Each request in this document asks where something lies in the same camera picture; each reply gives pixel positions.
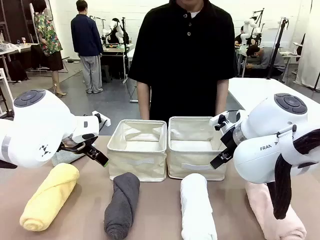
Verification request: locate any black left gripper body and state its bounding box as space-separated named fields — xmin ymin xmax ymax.
xmin=58 ymin=134 xmax=99 ymax=155

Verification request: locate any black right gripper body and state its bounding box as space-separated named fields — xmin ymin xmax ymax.
xmin=219 ymin=124 xmax=238 ymax=156

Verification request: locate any light teal towel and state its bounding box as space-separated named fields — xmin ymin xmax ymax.
xmin=51 ymin=147 xmax=86 ymax=167

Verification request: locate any dark grey towel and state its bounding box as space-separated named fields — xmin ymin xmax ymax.
xmin=103 ymin=171 xmax=141 ymax=240

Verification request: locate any white towel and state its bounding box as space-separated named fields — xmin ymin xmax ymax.
xmin=179 ymin=173 xmax=218 ymax=240

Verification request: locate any yellow towel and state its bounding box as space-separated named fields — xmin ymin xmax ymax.
xmin=19 ymin=162 xmax=80 ymax=232

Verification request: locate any person's left forearm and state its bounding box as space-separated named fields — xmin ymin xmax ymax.
xmin=215 ymin=79 xmax=230 ymax=116

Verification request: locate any person's right forearm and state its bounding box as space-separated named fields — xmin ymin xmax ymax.
xmin=136 ymin=80 xmax=152 ymax=120

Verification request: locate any cream fabric storage bin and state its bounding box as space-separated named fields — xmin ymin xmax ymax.
xmin=106 ymin=119 xmax=168 ymax=183
xmin=166 ymin=116 xmax=228 ymax=181

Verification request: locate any pink rolled towel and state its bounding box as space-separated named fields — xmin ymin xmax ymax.
xmin=244 ymin=181 xmax=308 ymax=240

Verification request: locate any person in black shirt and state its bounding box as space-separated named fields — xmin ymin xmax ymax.
xmin=127 ymin=0 xmax=238 ymax=122

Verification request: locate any person in grey bent over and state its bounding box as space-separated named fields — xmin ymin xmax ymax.
xmin=246 ymin=44 xmax=286 ymax=76

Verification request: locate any black bag on floor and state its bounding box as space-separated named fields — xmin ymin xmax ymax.
xmin=6 ymin=59 xmax=29 ymax=82

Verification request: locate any grey background desk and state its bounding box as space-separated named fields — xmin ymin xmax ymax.
xmin=100 ymin=44 xmax=136 ymax=103

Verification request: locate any seated person with black hair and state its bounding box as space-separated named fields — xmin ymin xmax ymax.
xmin=234 ymin=25 xmax=251 ymax=46

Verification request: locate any man in navy jacket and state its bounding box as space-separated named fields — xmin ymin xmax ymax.
xmin=70 ymin=0 xmax=104 ymax=95

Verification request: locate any black tripod stand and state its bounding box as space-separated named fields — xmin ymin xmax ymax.
xmin=265 ymin=16 xmax=290 ymax=81

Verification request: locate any woman in floral dress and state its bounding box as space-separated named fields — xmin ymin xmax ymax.
xmin=31 ymin=0 xmax=68 ymax=98

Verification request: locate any white hanging curtain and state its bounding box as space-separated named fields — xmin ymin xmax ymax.
xmin=294 ymin=0 xmax=320 ymax=90

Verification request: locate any dark wooden shelving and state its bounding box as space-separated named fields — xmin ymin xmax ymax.
xmin=0 ymin=0 xmax=35 ymax=44

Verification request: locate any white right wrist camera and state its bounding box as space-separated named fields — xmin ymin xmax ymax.
xmin=209 ymin=110 xmax=230 ymax=131

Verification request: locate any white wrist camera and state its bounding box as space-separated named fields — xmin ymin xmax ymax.
xmin=91 ymin=110 xmax=112 ymax=127
xmin=209 ymin=110 xmax=230 ymax=131

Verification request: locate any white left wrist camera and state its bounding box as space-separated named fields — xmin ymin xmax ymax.
xmin=91 ymin=110 xmax=112 ymax=127

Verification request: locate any black braided cable sleeve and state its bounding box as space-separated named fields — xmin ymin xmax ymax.
xmin=0 ymin=159 xmax=17 ymax=170
xmin=267 ymin=128 xmax=320 ymax=220

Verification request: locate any white side shelf frame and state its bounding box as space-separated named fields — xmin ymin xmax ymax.
xmin=0 ymin=67 xmax=15 ymax=119

